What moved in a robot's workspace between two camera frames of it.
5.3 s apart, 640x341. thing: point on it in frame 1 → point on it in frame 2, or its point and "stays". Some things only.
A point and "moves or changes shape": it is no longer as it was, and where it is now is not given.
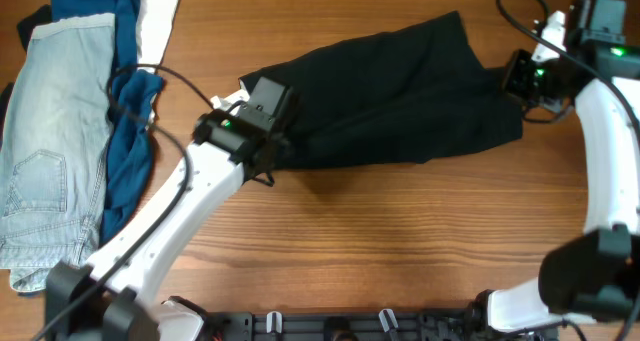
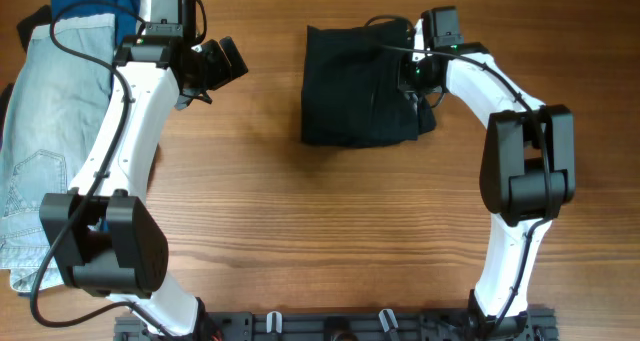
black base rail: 442,324 stays
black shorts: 401,93 moves or changes shape
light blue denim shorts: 54,145 stays
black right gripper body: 513,74 → 409,88
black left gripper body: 272,139 → 213,69
